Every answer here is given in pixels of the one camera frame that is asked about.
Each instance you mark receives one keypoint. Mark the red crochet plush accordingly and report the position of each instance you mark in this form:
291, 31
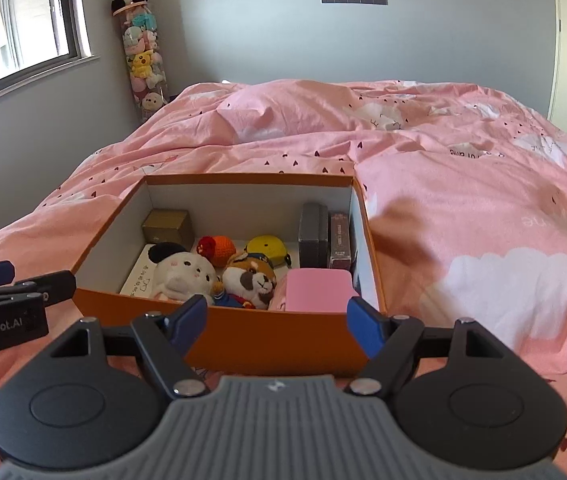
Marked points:
218, 250

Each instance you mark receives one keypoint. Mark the window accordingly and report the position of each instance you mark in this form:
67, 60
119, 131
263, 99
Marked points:
13, 20

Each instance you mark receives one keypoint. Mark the pink printed duvet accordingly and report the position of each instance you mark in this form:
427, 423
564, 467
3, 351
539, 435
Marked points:
463, 185

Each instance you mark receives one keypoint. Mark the clear tube of plush toys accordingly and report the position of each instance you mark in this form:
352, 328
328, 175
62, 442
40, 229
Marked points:
143, 65

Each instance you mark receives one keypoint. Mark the small brown cardboard box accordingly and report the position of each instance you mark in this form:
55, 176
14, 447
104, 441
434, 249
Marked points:
168, 227

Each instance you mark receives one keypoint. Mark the yellow plush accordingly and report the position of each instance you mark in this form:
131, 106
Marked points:
268, 247

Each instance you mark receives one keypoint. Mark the brown dog plush blue hat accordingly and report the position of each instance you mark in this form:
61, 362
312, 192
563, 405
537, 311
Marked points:
251, 280

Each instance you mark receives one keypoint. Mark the white plush with pink stripes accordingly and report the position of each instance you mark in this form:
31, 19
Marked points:
188, 272

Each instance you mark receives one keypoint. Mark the dark card box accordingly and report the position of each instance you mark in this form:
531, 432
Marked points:
339, 240

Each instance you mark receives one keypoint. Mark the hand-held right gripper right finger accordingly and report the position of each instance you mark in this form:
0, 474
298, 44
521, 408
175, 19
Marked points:
363, 327

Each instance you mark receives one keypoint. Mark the grey box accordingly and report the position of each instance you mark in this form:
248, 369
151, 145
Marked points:
313, 235

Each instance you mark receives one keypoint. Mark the orange cardboard box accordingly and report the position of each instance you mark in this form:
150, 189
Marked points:
263, 340

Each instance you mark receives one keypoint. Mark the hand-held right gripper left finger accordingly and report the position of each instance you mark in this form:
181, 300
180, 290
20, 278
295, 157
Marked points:
191, 317

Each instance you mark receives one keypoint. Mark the white box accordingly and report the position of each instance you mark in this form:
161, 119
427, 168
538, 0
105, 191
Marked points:
138, 280

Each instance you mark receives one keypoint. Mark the pink pouch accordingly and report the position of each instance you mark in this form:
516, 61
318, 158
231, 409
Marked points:
318, 292

